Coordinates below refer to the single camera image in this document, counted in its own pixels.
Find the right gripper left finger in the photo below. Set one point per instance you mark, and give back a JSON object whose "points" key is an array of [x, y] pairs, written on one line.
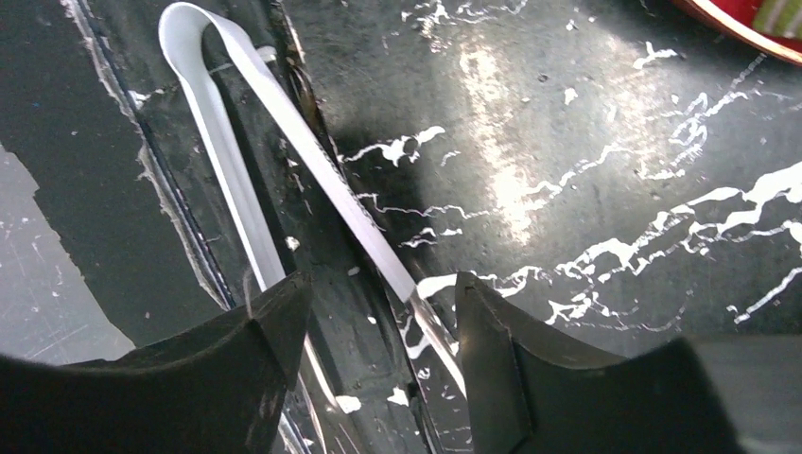
{"points": [[218, 387]]}

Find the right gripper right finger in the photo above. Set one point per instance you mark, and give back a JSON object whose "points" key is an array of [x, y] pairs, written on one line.
{"points": [[534, 389]]}

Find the dark red round tray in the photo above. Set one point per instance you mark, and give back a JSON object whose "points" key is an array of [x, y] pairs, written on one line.
{"points": [[734, 18]]}

